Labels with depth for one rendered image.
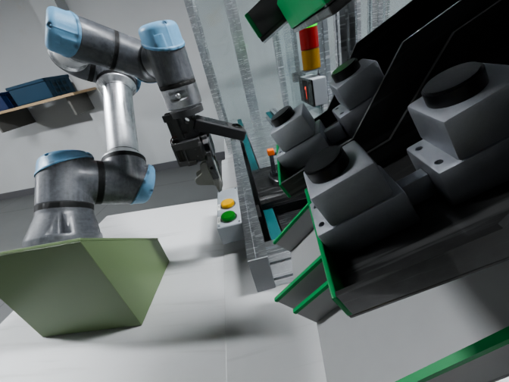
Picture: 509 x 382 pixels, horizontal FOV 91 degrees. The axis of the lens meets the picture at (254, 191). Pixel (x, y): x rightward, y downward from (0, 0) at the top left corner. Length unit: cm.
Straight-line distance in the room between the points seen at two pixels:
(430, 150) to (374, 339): 21
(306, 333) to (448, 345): 31
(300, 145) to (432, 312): 21
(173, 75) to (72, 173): 34
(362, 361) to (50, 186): 67
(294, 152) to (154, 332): 51
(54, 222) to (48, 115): 437
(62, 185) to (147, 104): 342
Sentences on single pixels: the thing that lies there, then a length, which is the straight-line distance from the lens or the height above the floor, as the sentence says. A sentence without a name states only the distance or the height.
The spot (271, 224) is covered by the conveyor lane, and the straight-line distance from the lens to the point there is 66.
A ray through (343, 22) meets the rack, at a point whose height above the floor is 135.
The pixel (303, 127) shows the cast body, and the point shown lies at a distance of 30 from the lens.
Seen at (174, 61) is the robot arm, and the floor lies 136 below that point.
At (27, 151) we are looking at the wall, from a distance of 559.
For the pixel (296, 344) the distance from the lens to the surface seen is 55.
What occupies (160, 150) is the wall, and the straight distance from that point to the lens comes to 424.
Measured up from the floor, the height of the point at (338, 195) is 125.
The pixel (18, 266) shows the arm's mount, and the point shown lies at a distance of 69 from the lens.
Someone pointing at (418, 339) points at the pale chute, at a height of 108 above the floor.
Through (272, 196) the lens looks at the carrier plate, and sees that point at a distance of 73.
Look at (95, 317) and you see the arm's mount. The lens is 73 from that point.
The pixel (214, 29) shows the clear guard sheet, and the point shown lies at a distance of 191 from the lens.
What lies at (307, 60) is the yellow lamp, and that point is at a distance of 78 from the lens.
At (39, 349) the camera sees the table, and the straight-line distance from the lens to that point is 86.
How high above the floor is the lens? 134
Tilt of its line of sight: 29 degrees down
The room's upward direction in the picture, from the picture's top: 15 degrees counter-clockwise
